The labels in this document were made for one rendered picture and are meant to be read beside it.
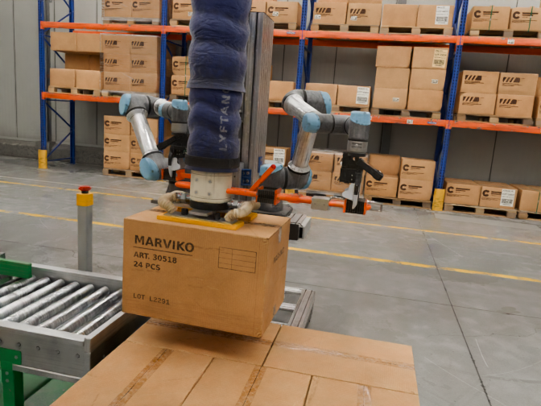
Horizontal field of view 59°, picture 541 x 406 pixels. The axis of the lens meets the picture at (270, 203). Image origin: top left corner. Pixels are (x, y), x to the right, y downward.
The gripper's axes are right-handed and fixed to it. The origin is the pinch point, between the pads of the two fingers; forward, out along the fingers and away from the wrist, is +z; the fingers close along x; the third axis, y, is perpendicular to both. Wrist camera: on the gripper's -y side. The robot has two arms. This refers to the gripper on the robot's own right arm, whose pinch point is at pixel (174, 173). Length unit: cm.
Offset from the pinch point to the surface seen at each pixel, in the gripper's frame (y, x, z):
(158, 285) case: 16, -45, 39
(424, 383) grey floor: 134, 69, 121
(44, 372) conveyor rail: -26, -60, 78
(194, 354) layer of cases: 32, -43, 67
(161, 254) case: 17, -45, 26
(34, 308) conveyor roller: -55, -32, 66
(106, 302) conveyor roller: -29, -12, 66
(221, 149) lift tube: 37, -34, -17
